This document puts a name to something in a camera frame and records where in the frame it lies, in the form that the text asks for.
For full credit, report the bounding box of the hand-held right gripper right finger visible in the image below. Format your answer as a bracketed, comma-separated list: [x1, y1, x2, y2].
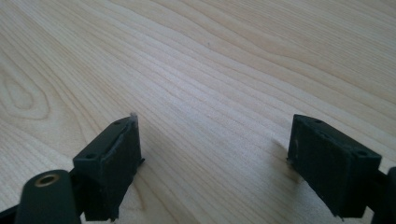
[286, 113, 383, 218]

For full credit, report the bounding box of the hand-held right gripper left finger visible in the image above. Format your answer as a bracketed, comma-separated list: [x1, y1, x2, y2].
[72, 112, 146, 222]

